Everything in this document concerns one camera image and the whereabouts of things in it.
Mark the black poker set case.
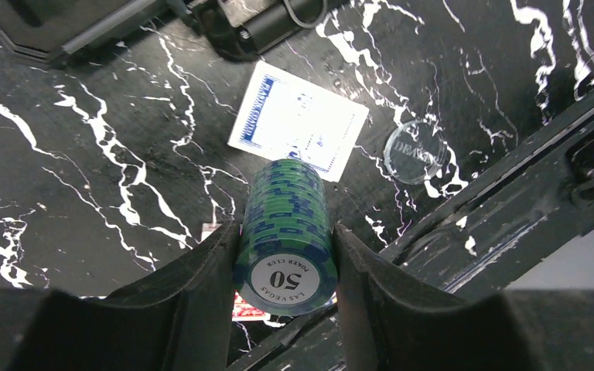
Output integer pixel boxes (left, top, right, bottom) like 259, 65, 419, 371
0, 1, 343, 69

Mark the red playing card deck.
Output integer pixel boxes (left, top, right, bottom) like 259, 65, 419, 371
200, 223, 272, 322

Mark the green poker chip stack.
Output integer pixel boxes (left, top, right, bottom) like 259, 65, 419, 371
233, 158, 338, 316

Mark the blue playing card deck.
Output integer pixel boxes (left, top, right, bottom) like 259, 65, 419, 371
228, 61, 369, 182

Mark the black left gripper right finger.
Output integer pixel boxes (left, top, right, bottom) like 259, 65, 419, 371
333, 225, 594, 370

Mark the clear acrylic dealer button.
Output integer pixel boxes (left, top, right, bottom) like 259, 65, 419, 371
384, 120, 449, 185

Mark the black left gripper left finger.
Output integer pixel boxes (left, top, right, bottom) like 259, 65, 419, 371
0, 222, 239, 370

